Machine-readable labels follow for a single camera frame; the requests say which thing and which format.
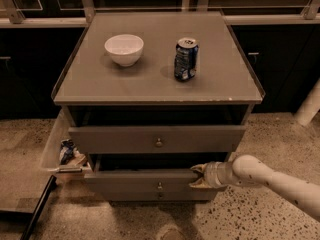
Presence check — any blue soda can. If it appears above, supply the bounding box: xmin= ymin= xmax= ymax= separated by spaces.
xmin=174 ymin=37 xmax=199 ymax=81

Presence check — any clear plastic bin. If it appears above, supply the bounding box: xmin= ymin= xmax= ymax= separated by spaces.
xmin=41 ymin=110 xmax=91 ymax=180

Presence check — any grey drawer cabinet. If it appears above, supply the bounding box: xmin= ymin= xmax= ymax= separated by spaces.
xmin=50 ymin=11 xmax=266 ymax=203

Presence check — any blue crumpled snack bag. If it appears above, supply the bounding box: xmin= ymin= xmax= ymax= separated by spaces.
xmin=59 ymin=139 xmax=75 ymax=165

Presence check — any grey top drawer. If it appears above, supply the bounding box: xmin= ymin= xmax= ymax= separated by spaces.
xmin=69 ymin=125 xmax=245 ymax=154

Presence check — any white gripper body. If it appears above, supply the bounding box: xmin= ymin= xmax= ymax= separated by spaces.
xmin=203 ymin=162 xmax=240 ymax=188

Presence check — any metal window frame rail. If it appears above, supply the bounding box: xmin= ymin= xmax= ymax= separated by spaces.
xmin=0 ymin=0 xmax=320 ymax=28

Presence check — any white post at right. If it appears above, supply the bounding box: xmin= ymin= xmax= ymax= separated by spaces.
xmin=294 ymin=79 xmax=320 ymax=126

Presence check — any black pole on floor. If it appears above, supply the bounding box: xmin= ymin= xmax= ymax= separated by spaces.
xmin=20 ymin=175 xmax=57 ymax=240

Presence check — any white ceramic bowl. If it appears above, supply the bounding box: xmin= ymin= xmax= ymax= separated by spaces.
xmin=104 ymin=34 xmax=144 ymax=67

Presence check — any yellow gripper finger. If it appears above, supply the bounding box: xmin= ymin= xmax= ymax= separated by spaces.
xmin=191 ymin=164 xmax=207 ymax=174
xmin=189 ymin=178 xmax=211 ymax=189

